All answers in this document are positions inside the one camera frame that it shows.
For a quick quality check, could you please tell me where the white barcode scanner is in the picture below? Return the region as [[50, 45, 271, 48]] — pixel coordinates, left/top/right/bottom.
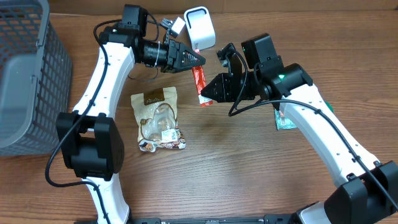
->
[[183, 6, 216, 50]]

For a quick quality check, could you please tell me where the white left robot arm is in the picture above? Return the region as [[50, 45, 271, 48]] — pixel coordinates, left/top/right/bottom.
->
[[54, 4, 206, 223]]

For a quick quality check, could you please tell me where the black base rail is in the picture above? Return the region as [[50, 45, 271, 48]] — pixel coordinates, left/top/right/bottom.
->
[[127, 214, 301, 224]]

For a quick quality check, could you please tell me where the red stick packet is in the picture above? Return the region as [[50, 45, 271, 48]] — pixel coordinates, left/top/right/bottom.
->
[[192, 65, 213, 107]]

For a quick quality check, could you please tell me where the beige snack pouch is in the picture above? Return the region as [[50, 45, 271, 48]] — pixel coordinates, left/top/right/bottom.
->
[[131, 86, 186, 152]]

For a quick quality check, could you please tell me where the grey plastic mesh basket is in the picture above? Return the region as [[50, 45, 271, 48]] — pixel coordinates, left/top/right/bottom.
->
[[1, 0, 73, 156]]

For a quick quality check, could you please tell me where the teal tissue pack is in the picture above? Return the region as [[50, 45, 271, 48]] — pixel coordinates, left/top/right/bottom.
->
[[274, 110, 297, 130]]

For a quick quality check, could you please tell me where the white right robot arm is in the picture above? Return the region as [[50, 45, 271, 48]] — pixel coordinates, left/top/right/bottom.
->
[[201, 34, 397, 224]]

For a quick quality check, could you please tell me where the green lidded jar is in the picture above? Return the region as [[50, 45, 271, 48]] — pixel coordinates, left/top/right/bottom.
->
[[325, 101, 334, 113]]

